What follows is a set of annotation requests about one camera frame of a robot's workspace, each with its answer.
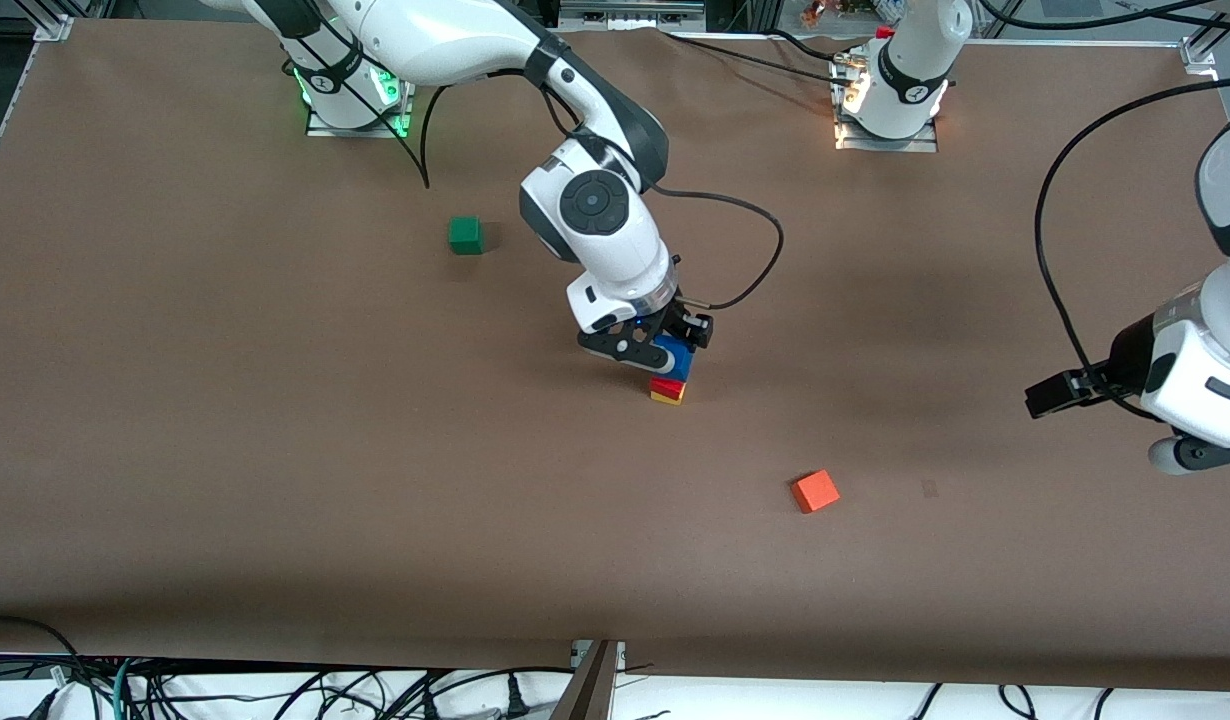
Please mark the aluminium frame corner bracket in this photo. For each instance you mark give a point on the aluminium frame corner bracket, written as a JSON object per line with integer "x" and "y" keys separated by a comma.
{"x": 53, "y": 22}
{"x": 1210, "y": 40}

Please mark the yellow wooden block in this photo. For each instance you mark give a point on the yellow wooden block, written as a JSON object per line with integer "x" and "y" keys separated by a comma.
{"x": 667, "y": 398}

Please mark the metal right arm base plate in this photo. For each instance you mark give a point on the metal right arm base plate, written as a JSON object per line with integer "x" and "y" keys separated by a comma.
{"x": 403, "y": 110}

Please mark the orange wooden block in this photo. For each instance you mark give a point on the orange wooden block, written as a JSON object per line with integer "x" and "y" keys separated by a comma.
{"x": 815, "y": 491}

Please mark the green wooden block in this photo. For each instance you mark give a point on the green wooden block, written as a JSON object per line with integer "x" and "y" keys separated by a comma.
{"x": 465, "y": 236}

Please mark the brown table cover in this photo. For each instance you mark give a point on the brown table cover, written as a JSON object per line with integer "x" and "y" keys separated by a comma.
{"x": 615, "y": 570}

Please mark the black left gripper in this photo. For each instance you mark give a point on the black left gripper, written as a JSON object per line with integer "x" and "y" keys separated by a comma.
{"x": 1125, "y": 364}

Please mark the grey metal post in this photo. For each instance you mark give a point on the grey metal post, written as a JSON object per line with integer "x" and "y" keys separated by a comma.
{"x": 587, "y": 690}

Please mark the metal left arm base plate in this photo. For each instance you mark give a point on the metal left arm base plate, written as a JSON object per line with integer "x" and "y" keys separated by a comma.
{"x": 890, "y": 145}

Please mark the blue wooden block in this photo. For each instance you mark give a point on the blue wooden block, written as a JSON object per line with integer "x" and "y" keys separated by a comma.
{"x": 678, "y": 362}

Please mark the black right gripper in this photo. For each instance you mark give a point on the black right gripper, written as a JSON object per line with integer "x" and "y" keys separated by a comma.
{"x": 678, "y": 318}

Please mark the aluminium frame rail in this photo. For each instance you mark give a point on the aluminium frame rail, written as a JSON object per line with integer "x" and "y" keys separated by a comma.
{"x": 630, "y": 12}

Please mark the red wooden block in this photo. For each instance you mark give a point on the red wooden block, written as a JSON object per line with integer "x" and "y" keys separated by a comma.
{"x": 667, "y": 385}

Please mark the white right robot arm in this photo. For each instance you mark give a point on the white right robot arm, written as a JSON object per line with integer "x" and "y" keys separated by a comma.
{"x": 615, "y": 240}

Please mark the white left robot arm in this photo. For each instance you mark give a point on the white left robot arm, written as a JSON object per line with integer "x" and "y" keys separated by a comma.
{"x": 1205, "y": 360}

